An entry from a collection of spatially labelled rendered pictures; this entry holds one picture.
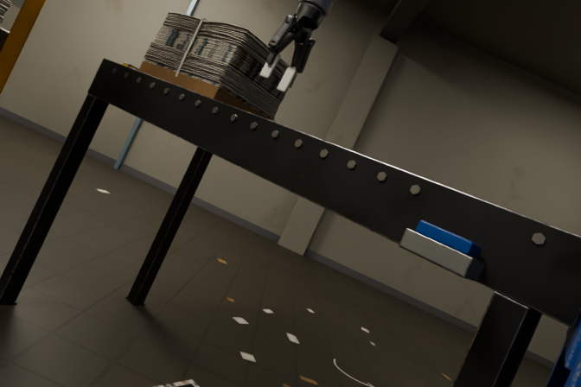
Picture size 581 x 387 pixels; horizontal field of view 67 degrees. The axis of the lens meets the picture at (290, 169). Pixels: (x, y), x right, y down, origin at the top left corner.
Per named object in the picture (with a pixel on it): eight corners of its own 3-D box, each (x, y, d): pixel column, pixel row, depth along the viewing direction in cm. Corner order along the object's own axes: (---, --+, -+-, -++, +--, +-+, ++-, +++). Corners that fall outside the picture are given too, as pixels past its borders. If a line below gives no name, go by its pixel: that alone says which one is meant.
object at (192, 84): (177, 87, 131) (183, 74, 131) (237, 121, 154) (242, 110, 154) (212, 100, 122) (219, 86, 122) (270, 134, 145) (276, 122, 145)
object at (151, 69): (137, 72, 143) (143, 60, 143) (197, 104, 167) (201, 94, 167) (165, 83, 134) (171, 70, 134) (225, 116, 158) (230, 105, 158)
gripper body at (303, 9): (308, 15, 125) (292, 44, 125) (294, -3, 118) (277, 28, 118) (328, 21, 121) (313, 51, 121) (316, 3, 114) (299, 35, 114)
